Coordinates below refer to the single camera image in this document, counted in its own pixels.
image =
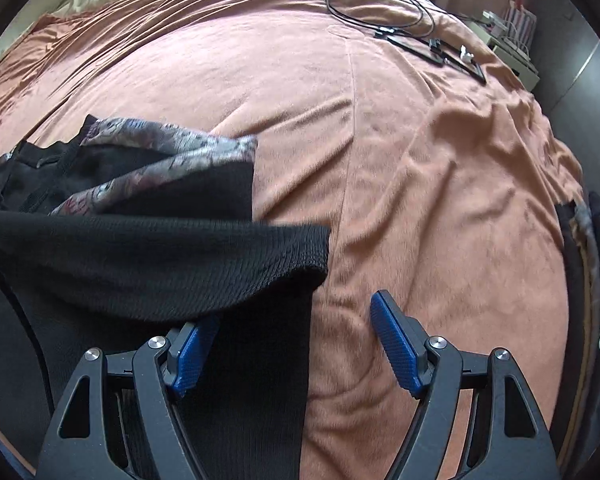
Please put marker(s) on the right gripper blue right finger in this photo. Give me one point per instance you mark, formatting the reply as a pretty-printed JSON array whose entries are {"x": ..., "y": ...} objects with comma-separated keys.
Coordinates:
[{"x": 404, "y": 342}]

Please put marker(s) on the black clothes hanger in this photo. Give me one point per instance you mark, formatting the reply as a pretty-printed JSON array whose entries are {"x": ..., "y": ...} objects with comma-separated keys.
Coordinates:
[{"x": 437, "y": 52}]

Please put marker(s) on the folded black printed shirt stack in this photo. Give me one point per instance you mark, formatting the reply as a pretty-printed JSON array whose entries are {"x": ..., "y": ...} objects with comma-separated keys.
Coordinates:
[{"x": 575, "y": 427}]

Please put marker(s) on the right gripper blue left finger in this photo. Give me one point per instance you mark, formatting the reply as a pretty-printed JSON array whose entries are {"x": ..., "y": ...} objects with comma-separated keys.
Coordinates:
[{"x": 189, "y": 349}]

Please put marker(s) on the striped gift bag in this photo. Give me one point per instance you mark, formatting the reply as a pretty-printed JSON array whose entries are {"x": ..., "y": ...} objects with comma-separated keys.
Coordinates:
[{"x": 520, "y": 24}]

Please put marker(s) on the white bedside cabinet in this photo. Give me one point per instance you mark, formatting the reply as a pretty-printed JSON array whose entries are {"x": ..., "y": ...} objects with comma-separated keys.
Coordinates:
[{"x": 521, "y": 66}]

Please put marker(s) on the black t-shirt patterned shoulders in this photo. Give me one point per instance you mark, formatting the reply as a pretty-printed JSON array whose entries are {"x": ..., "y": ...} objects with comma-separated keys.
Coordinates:
[{"x": 109, "y": 241}]

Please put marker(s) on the orange-brown bed blanket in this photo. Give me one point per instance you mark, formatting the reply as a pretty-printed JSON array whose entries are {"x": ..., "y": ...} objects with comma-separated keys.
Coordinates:
[{"x": 432, "y": 186}]

